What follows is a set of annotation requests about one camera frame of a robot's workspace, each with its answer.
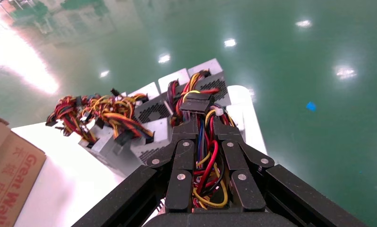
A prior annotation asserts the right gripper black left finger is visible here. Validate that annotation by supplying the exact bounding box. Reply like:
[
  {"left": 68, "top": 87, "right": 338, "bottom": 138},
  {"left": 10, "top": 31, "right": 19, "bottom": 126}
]
[{"left": 146, "top": 113, "right": 199, "bottom": 212}]

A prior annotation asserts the brown cardboard divider box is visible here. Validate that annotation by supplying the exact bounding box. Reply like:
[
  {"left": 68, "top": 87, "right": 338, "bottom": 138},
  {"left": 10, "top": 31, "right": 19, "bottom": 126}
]
[{"left": 0, "top": 111, "right": 47, "bottom": 227}]

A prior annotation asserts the silver power supply with cables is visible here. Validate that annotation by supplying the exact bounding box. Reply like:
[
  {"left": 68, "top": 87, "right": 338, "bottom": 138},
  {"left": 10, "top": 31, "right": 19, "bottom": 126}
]
[
  {"left": 188, "top": 58, "right": 232, "bottom": 107},
  {"left": 82, "top": 92, "right": 174, "bottom": 166},
  {"left": 158, "top": 68, "right": 191, "bottom": 126},
  {"left": 45, "top": 94, "right": 136, "bottom": 178},
  {"left": 127, "top": 82, "right": 174, "bottom": 123},
  {"left": 178, "top": 93, "right": 238, "bottom": 210}
]

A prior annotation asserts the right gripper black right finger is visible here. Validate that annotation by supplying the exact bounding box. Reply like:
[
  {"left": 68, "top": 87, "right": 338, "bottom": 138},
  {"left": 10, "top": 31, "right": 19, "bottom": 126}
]
[{"left": 212, "top": 116, "right": 275, "bottom": 212}]

